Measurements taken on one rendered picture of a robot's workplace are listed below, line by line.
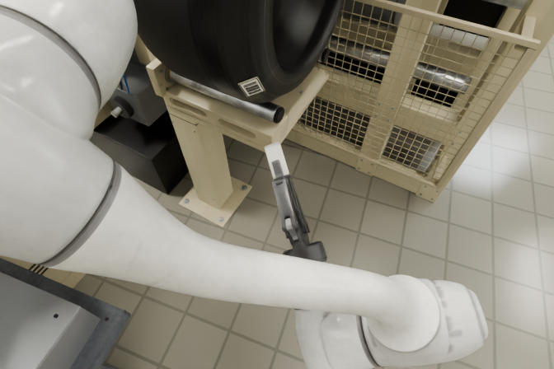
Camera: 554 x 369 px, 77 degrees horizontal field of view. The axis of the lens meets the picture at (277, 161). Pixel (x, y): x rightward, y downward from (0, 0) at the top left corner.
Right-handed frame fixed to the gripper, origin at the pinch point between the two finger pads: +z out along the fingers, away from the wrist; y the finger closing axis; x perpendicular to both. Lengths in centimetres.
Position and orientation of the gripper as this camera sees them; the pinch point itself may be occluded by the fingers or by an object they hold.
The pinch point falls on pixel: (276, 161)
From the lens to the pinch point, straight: 66.8
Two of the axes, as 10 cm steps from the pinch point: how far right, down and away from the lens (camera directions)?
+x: 9.3, -3.2, -1.8
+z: -2.7, -9.3, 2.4
